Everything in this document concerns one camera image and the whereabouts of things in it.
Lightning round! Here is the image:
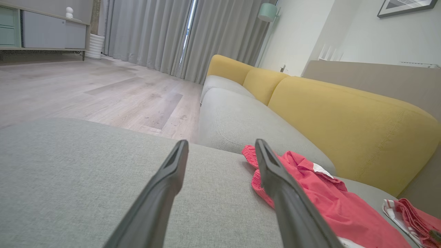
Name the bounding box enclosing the grey green media cabinet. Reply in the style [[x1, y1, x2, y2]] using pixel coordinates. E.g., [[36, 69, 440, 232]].
[[0, 3, 91, 63]]

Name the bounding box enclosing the flat white device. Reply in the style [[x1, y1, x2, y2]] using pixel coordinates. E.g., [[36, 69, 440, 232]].
[[399, 61, 440, 69]]

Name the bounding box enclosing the white ribbed cylinder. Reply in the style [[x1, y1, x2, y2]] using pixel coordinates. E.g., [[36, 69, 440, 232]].
[[85, 33, 105, 60]]

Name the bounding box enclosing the red basketball jersey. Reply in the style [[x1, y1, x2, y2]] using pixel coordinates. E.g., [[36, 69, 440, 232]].
[[382, 198, 441, 248]]

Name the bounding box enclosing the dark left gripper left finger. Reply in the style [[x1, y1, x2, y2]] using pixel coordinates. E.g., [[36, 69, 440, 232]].
[[104, 139, 189, 248]]

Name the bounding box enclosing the white upright holder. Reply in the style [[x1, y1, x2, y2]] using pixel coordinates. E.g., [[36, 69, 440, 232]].
[[318, 44, 345, 62]]

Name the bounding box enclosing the mint green lamp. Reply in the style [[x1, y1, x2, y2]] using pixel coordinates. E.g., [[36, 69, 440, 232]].
[[255, 3, 279, 68]]

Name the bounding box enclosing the red shorts white stripe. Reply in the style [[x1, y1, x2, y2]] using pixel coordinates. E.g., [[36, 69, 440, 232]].
[[241, 145, 412, 248]]

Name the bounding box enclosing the black framed picture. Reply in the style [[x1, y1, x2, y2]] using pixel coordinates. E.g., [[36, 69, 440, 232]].
[[377, 0, 439, 19]]

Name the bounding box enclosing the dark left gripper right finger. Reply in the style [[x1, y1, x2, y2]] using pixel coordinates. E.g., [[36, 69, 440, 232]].
[[255, 139, 345, 248]]

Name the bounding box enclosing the wide yellow sofa back cushion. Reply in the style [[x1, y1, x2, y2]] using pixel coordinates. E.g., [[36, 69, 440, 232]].
[[268, 76, 441, 197]]

